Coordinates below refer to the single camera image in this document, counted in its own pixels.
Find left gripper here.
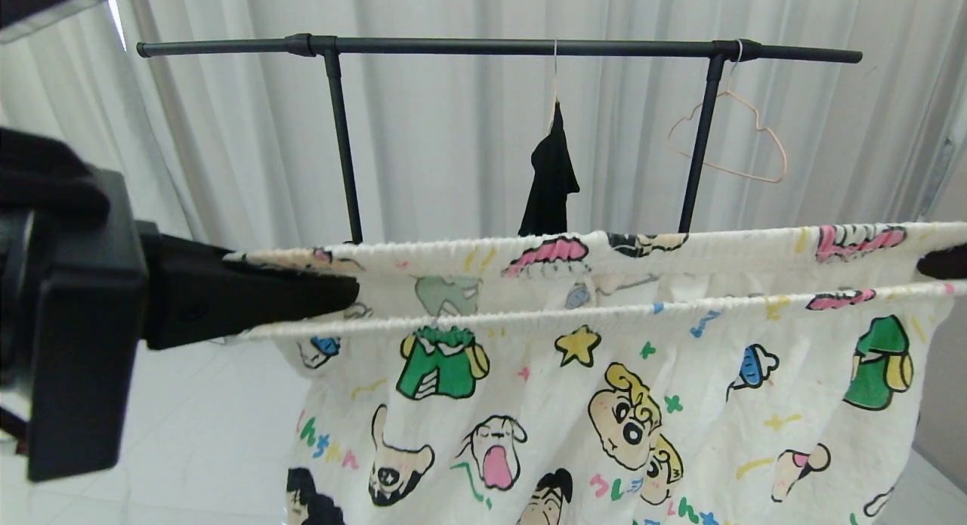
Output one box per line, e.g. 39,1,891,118
0,170,150,482

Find cream printed garment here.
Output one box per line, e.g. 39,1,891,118
223,221,967,525

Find black clothes rack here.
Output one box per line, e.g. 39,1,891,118
136,32,864,245

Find white curtain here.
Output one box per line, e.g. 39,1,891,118
0,0,967,246

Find black garment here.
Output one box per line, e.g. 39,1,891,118
517,100,581,237

